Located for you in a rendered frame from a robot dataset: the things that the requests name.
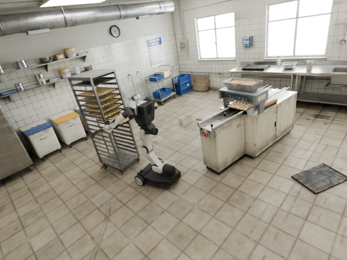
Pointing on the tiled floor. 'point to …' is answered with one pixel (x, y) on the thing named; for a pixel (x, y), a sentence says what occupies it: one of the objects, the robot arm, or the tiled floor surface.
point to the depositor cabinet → (269, 124)
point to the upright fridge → (11, 149)
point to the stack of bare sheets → (319, 178)
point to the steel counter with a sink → (318, 67)
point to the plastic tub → (185, 119)
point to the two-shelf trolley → (162, 86)
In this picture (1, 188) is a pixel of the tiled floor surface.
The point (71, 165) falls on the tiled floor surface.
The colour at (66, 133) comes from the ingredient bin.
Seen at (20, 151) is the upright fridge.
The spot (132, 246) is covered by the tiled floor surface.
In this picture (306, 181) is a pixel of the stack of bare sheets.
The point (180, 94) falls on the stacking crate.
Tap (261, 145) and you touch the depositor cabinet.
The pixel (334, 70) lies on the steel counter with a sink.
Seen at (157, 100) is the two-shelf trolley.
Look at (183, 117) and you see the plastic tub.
